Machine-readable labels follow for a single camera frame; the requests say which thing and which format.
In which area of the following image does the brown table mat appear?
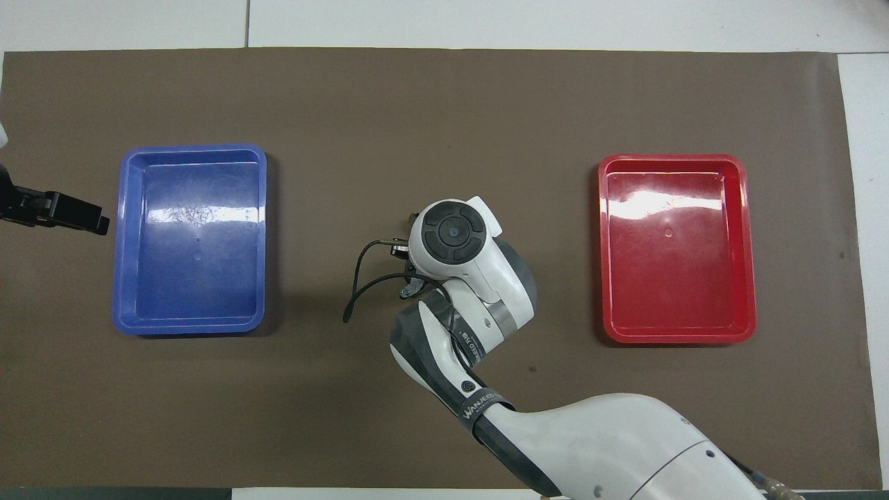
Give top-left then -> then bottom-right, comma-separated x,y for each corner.
0,47 -> 883,490

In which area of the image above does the blue plastic tray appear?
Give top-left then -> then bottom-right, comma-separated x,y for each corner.
112,144 -> 269,337

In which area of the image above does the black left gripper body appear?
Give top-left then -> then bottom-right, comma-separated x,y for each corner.
0,163 -> 55,228

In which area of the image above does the curved brake shoe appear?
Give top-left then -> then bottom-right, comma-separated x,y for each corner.
399,212 -> 423,301

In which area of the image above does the red plastic tray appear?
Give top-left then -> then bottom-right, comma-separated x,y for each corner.
597,153 -> 758,345

